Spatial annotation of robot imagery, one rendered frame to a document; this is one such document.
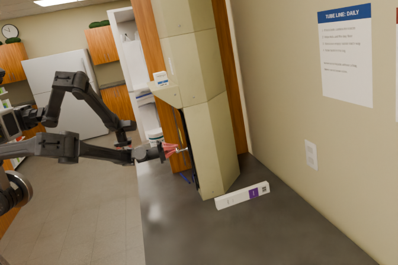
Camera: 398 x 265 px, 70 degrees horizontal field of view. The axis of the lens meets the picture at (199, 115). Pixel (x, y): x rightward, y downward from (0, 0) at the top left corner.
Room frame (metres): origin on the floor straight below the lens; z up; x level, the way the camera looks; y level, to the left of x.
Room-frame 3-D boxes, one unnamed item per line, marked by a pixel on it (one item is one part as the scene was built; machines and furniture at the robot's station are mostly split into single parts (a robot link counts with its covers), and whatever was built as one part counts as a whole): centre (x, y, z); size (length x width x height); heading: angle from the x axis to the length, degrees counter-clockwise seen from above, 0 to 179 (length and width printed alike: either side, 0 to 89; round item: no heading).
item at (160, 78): (1.28, 0.13, 1.54); 0.05 x 0.05 x 0.06; 19
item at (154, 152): (1.28, 0.24, 1.20); 0.07 x 0.07 x 0.10; 10
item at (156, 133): (1.97, 0.32, 1.02); 0.13 x 0.13 x 0.15
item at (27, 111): (1.49, 0.85, 1.45); 0.09 x 0.08 x 0.12; 168
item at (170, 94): (1.35, 0.15, 1.46); 0.32 x 0.12 x 0.10; 11
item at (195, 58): (1.38, -0.03, 1.33); 0.32 x 0.25 x 0.77; 11
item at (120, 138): (1.59, 0.47, 1.21); 0.10 x 0.07 x 0.07; 101
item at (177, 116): (1.36, 0.10, 1.19); 0.30 x 0.01 x 0.40; 10
